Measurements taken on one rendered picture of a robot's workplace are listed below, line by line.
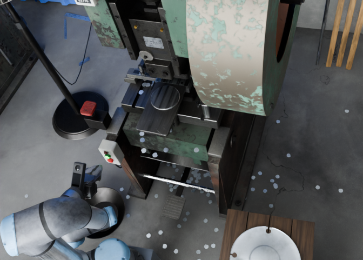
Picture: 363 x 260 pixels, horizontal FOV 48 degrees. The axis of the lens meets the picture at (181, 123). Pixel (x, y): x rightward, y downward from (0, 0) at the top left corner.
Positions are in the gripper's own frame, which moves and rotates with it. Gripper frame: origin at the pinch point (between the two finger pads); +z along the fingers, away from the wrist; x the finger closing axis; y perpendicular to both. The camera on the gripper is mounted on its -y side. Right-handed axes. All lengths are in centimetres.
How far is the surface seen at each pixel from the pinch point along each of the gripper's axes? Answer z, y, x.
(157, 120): 7.0, -23.4, 24.7
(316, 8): 158, -41, 72
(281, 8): 25, -68, 66
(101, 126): 11.3, -12.4, -4.3
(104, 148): 5.9, -5.1, -0.5
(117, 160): 9.8, 2.9, 3.3
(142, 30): 3, -61, 21
